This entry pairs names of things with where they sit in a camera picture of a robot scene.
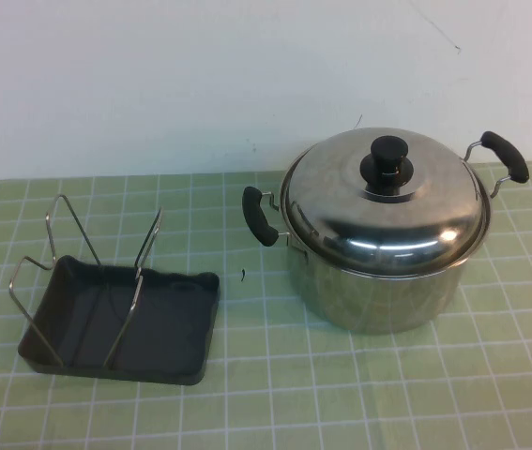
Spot green checked tablecloth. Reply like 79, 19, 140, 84
0, 158, 532, 450

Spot wire lid rack black tray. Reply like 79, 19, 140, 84
8, 194, 221, 388

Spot stainless steel pot black handles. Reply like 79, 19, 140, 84
241, 129, 529, 337

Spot steel pot lid black knob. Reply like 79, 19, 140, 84
278, 126, 493, 278

